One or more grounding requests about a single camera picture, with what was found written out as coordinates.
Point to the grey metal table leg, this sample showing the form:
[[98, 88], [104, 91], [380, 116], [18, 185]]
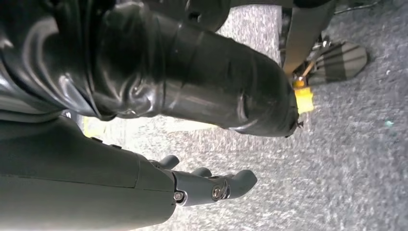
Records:
[[306, 32]]

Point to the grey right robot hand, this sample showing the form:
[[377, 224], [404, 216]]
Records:
[[63, 178]]

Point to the ribbed grey foot pad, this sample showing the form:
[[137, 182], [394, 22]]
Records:
[[341, 62]]

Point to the yellow floor tape square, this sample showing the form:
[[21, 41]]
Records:
[[304, 100]]

